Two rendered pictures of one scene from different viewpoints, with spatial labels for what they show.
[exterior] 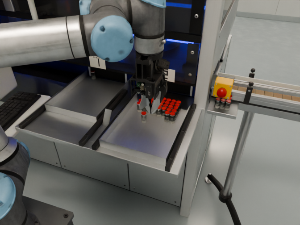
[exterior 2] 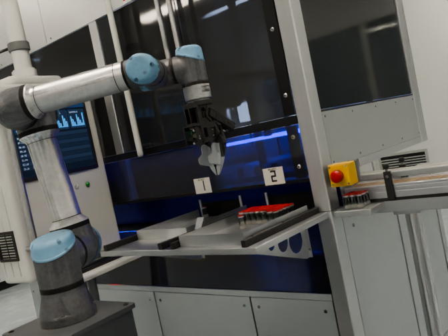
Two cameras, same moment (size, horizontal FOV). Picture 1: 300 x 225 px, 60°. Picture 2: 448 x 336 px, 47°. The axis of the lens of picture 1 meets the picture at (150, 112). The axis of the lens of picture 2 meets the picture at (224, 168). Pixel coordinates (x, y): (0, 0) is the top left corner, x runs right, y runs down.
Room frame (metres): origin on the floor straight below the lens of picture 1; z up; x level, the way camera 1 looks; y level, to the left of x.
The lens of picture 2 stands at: (-0.73, -0.52, 1.18)
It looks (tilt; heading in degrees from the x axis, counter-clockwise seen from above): 3 degrees down; 20
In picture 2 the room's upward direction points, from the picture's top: 12 degrees counter-clockwise
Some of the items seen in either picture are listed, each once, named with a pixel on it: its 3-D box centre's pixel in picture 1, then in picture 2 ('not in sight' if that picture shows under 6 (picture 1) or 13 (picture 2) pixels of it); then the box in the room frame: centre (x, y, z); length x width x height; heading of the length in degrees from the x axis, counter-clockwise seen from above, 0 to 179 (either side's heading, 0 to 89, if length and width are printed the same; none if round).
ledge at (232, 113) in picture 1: (223, 106); (361, 208); (0.97, -0.34, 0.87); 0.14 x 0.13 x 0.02; 159
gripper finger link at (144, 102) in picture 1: (144, 102); (206, 160); (0.63, 0.02, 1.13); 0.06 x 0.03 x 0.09; 159
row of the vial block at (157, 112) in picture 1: (156, 110); (261, 217); (0.89, -0.03, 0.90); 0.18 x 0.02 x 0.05; 69
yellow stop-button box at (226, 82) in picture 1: (223, 86); (343, 173); (0.94, -0.31, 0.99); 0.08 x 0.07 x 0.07; 159
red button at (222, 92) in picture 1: (222, 92); (337, 176); (0.90, -0.30, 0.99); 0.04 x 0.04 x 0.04; 69
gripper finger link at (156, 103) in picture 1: (154, 105); (215, 159); (0.62, -0.01, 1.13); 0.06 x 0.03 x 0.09; 159
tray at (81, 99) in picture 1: (90, 93); (193, 222); (1.04, 0.28, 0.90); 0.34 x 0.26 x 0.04; 159
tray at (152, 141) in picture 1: (148, 124); (245, 225); (0.81, 0.00, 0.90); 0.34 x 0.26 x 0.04; 159
